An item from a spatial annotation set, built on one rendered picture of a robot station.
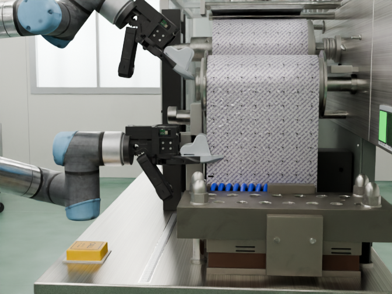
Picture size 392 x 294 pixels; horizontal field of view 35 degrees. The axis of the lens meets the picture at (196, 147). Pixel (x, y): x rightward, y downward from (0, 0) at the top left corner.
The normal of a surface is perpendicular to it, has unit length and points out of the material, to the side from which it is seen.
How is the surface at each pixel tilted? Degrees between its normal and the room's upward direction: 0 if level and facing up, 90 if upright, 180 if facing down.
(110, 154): 101
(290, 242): 90
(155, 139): 90
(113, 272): 0
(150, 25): 90
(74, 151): 90
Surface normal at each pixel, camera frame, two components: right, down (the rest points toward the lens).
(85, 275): 0.00, -0.99
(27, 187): 0.58, 0.48
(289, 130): -0.07, 0.12
